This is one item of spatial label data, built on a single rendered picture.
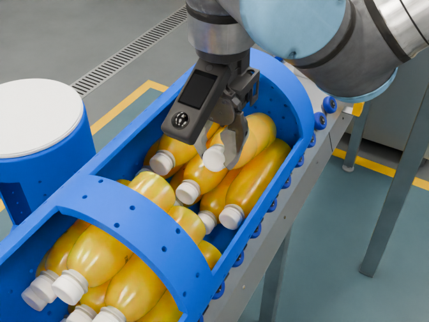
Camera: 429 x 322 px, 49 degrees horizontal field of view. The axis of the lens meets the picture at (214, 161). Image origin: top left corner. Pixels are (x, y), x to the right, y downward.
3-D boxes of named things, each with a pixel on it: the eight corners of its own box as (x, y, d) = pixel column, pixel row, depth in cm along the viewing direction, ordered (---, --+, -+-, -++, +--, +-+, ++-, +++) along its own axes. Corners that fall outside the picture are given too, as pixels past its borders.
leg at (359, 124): (355, 167, 242) (385, 59, 199) (351, 174, 238) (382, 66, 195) (344, 163, 244) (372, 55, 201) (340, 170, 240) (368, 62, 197)
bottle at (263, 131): (238, 115, 93) (194, 138, 77) (272, 109, 89) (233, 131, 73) (246, 150, 94) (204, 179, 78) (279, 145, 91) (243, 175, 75)
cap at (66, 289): (65, 282, 63) (55, 293, 62) (60, 267, 60) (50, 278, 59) (88, 296, 62) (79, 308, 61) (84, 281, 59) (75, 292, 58)
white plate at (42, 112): (6, 69, 119) (7, 73, 120) (-77, 137, 100) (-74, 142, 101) (104, 90, 113) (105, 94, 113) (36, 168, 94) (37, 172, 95)
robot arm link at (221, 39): (238, 31, 54) (167, 12, 58) (237, 68, 58) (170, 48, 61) (270, 0, 60) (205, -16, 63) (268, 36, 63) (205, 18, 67)
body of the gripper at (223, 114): (259, 103, 72) (265, 30, 64) (233, 135, 67) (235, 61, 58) (215, 89, 75) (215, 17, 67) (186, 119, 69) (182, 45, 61)
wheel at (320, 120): (322, 107, 116) (315, 109, 117) (315, 117, 113) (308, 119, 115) (331, 122, 118) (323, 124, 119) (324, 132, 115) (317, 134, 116)
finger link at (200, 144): (219, 142, 80) (228, 101, 73) (201, 164, 76) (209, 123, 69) (203, 134, 80) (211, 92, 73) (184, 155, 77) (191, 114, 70)
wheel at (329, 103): (332, 91, 121) (325, 93, 122) (326, 101, 118) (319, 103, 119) (340, 106, 122) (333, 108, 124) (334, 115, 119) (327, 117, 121)
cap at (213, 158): (205, 145, 76) (200, 149, 75) (227, 142, 74) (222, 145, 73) (211, 169, 77) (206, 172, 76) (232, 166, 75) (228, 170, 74)
